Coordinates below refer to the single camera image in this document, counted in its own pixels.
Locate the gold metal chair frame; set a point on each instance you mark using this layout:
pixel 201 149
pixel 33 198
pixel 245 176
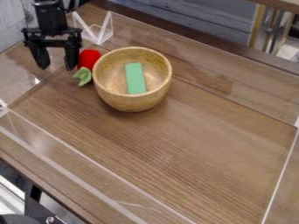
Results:
pixel 272 22

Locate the black table leg bracket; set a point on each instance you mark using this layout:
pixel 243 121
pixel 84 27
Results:
pixel 34 210

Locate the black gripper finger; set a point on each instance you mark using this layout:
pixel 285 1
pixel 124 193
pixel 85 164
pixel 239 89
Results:
pixel 38 53
pixel 72 52

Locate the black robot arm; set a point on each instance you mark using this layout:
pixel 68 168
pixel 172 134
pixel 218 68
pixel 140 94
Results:
pixel 50 14

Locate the clear acrylic stand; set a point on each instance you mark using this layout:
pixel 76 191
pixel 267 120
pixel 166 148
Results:
pixel 94 33

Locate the red plush strawberry green leaves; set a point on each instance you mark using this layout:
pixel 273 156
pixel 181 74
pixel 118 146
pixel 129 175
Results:
pixel 88 58

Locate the green rectangular block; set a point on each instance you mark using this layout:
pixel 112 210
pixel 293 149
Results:
pixel 134 79

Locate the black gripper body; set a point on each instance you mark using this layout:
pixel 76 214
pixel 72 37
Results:
pixel 37 38

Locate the wooden bowl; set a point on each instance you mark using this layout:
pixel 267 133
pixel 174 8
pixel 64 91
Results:
pixel 108 75

